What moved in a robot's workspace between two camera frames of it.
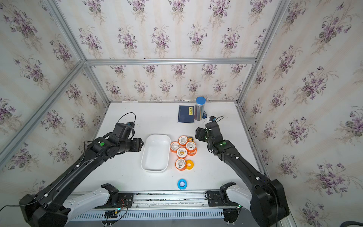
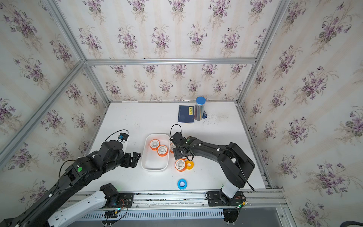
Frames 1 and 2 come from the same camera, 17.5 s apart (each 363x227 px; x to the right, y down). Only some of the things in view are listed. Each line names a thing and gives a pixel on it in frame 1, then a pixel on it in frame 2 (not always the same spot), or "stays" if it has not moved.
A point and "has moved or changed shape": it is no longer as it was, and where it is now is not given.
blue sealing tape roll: (182, 184) stays
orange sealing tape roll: (181, 152) has moved or changed shape
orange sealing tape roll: (180, 164) stays
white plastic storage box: (155, 153) stays
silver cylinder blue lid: (199, 107) stays
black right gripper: (201, 132) -> (176, 155)
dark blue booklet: (185, 114) stays
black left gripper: (138, 144) -> (135, 160)
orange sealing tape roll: (174, 146) has moved or changed shape
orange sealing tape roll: (182, 140) has moved or changed shape
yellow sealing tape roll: (190, 164) stays
